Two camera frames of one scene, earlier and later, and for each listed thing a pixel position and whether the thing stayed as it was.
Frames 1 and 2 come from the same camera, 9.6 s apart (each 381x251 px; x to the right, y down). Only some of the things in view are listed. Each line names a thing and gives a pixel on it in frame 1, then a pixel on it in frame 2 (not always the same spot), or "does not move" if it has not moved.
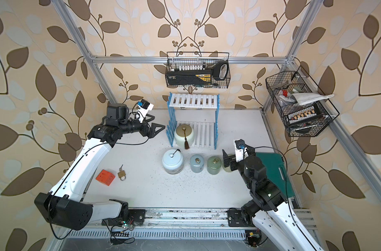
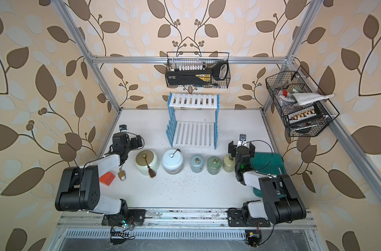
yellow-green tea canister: [227, 169] does not move
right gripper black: [234, 163] -> [233, 149]
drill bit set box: [303, 114] does not move
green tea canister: [214, 164] does not move
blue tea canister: [197, 161] does not move
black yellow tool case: [219, 72] does not move
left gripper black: [154, 133] -> [136, 140]
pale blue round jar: [172, 161] does not move
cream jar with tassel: [183, 136] -> [146, 163]
